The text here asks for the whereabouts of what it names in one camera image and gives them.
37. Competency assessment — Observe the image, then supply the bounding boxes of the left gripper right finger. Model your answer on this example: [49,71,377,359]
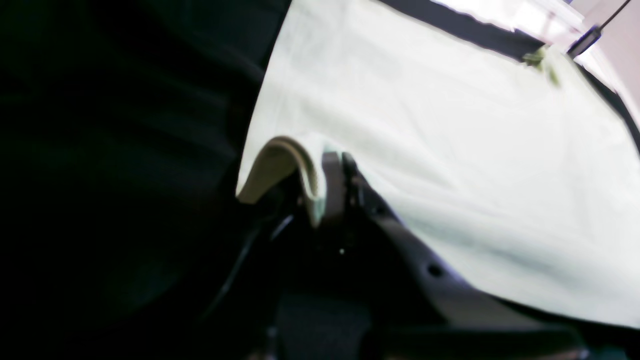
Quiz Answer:
[342,152,543,331]

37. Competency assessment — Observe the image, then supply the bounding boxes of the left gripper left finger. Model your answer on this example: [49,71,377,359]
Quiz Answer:
[320,152,346,251]

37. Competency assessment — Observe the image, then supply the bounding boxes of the light green T-shirt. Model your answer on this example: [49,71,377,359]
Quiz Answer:
[236,0,640,328]

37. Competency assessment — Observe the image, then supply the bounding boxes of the black table cloth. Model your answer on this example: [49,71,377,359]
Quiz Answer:
[0,0,640,360]

